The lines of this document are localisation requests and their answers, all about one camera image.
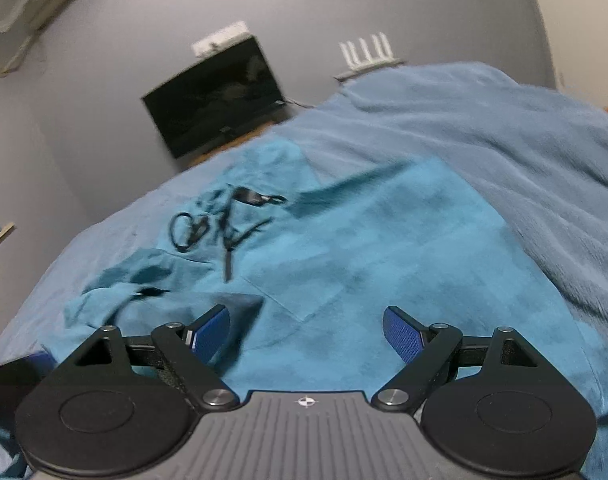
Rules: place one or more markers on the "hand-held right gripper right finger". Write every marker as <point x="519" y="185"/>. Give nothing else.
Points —
<point x="401" y="336"/>

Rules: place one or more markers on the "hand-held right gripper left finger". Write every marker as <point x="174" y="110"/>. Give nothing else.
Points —
<point x="211" y="334"/>

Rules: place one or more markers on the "teal blue towel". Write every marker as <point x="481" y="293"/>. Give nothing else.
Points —
<point x="359" y="240"/>

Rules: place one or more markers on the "wooden television stand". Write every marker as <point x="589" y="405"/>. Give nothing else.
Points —
<point x="234" y="142"/>

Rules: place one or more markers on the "blue fleece blanket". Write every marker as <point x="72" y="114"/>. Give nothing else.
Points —
<point x="459" y="120"/>

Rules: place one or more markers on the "black television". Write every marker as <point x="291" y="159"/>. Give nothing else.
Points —
<point x="214" y="95"/>

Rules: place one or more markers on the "white router with antennas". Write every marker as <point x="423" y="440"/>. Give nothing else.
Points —
<point x="366" y="52"/>

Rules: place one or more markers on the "grey wall shelf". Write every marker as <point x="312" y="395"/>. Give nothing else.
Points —
<point x="369" y="71"/>

